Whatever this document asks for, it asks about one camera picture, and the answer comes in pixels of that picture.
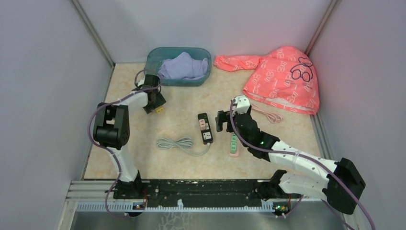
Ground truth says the black power strip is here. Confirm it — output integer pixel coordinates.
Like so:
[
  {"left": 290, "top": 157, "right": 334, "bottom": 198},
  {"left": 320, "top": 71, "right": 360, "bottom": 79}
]
[{"left": 197, "top": 113, "right": 214, "bottom": 145}]

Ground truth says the pink power strip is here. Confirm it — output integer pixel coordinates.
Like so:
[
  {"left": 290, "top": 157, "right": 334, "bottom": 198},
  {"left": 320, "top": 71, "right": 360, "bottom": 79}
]
[{"left": 229, "top": 140, "right": 240, "bottom": 157}]

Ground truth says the grey power cable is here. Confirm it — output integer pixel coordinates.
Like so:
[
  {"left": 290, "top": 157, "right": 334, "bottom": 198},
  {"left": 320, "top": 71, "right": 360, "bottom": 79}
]
[{"left": 156, "top": 137, "right": 212, "bottom": 157}]

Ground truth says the pink charger plug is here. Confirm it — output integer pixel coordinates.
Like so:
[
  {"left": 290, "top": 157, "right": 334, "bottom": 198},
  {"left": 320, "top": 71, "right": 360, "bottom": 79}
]
[{"left": 199, "top": 119, "right": 209, "bottom": 131}]

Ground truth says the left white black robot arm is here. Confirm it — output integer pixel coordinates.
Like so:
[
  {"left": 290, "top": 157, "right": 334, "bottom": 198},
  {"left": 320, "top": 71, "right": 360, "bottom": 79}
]
[{"left": 88, "top": 74, "right": 166, "bottom": 199}]

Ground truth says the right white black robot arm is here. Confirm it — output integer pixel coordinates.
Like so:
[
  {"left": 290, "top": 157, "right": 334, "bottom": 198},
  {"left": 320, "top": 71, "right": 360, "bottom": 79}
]
[{"left": 215, "top": 110, "right": 366, "bottom": 215}]

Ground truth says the teal plastic basin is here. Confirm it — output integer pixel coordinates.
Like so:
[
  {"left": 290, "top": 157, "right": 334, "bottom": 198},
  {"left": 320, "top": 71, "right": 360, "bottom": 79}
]
[{"left": 145, "top": 47, "right": 212, "bottom": 87}]

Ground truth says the lavender cloth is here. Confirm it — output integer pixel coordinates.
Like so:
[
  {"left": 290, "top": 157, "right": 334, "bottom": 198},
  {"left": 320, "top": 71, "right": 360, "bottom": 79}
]
[{"left": 158, "top": 52, "right": 208, "bottom": 80}]

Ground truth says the coral patterned jacket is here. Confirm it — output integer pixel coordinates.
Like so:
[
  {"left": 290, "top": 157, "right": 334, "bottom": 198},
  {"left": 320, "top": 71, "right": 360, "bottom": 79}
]
[{"left": 214, "top": 46, "right": 320, "bottom": 115}]

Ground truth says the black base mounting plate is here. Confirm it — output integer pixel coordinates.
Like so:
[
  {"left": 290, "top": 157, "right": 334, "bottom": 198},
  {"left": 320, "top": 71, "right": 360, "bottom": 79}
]
[{"left": 113, "top": 179, "right": 302, "bottom": 208}]

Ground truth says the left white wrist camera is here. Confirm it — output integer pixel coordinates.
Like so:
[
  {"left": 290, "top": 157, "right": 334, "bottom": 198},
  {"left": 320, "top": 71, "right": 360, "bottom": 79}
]
[{"left": 136, "top": 78, "right": 146, "bottom": 90}]

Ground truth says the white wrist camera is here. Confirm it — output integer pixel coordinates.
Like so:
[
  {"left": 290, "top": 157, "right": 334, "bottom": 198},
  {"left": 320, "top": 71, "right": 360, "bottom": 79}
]
[
  {"left": 136, "top": 78, "right": 146, "bottom": 90},
  {"left": 233, "top": 95, "right": 251, "bottom": 115}
]

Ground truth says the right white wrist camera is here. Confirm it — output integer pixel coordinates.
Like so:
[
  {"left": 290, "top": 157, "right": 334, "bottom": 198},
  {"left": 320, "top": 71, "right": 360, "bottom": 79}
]
[{"left": 233, "top": 95, "right": 251, "bottom": 115}]

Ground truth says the pink power strip cable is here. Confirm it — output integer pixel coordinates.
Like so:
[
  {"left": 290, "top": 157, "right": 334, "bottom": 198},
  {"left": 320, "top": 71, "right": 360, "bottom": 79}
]
[{"left": 250, "top": 104, "right": 284, "bottom": 124}]

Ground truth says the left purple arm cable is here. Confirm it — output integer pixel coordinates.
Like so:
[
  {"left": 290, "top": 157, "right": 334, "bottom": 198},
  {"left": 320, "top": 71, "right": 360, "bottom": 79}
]
[{"left": 87, "top": 69, "right": 162, "bottom": 219}]

